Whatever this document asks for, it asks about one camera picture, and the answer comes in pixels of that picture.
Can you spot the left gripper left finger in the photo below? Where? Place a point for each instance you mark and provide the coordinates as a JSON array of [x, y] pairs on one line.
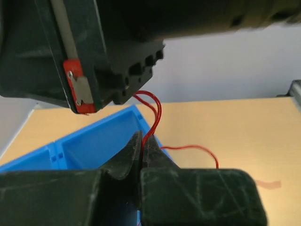
[[105, 196]]

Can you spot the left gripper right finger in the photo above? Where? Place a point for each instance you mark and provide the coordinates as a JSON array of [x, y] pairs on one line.
[[172, 196]]

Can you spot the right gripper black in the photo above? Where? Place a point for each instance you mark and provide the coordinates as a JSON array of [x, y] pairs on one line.
[[84, 54]]

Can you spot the large divided blue bin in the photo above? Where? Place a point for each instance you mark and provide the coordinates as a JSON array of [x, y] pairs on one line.
[[87, 148]]

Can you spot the aluminium frame rails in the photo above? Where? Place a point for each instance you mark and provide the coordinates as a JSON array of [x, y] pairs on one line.
[[294, 93]]

